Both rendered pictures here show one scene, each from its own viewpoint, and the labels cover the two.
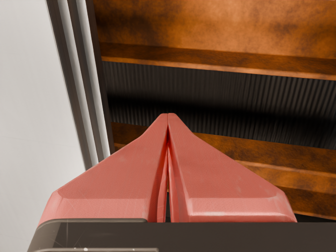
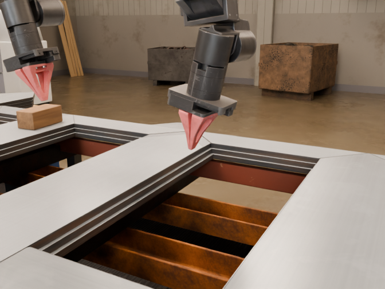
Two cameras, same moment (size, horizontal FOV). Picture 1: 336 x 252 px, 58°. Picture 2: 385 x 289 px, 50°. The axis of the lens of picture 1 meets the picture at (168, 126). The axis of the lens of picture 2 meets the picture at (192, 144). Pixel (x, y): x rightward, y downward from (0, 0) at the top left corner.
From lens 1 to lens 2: 0.76 m
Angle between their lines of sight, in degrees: 100
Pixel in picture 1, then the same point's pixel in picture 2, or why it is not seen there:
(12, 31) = (137, 174)
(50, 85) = (133, 182)
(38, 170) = (83, 196)
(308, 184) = not seen: outside the picture
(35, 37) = (143, 175)
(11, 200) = (38, 202)
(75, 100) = (134, 190)
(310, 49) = not seen: outside the picture
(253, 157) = not seen: outside the picture
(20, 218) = (24, 209)
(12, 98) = (112, 181)
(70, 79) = (140, 186)
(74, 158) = (112, 195)
